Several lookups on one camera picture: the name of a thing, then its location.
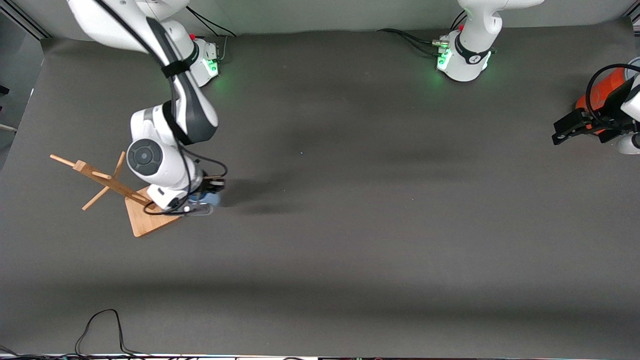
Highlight light blue cup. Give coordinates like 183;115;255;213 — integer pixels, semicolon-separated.
187;192;222;212

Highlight wooden cup rack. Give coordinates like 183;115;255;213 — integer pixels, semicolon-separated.
50;151;184;238

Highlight dark grey table mat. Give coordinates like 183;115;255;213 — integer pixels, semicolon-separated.
0;17;640;359

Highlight orange gripper mount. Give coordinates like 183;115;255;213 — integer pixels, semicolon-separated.
573;67;629;136

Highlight black right arm base cables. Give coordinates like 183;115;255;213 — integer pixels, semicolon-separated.
186;6;237;64

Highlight black arm base cables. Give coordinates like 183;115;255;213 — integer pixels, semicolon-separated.
377;10;467;57
186;6;237;64

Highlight black looped floor cable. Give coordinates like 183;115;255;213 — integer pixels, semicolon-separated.
74;309;151;358

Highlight black left arm base cables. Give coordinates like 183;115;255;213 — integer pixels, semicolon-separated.
377;10;467;57

